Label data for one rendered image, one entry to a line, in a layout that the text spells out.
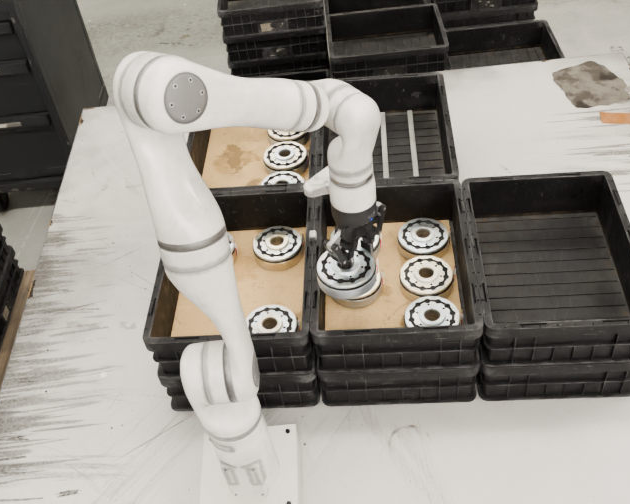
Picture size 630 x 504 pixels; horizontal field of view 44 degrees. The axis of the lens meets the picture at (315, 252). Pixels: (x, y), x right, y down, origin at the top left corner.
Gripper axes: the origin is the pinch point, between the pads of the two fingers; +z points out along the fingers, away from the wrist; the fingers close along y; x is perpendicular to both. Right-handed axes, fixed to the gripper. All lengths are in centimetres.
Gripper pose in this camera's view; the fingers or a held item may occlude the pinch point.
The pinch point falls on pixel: (357, 257)
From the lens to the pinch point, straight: 137.4
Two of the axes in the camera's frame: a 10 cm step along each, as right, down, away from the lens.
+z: 0.9, 7.0, 7.1
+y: 6.9, -5.6, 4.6
